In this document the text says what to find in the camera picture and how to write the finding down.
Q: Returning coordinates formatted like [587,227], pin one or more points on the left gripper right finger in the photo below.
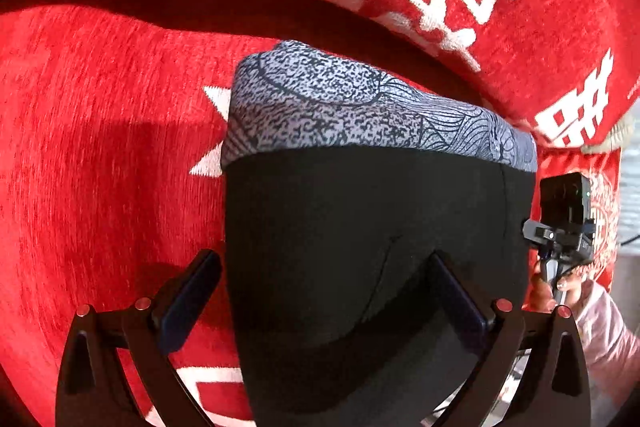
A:
[554,388]

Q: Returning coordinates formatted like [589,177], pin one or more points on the red sofa seat cover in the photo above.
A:
[111,111]

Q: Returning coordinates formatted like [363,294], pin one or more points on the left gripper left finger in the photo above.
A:
[92,387]

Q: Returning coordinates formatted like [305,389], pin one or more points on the person's right hand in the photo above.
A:
[540,297]

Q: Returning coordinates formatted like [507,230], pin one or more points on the black pants grey waistband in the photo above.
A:
[341,181]

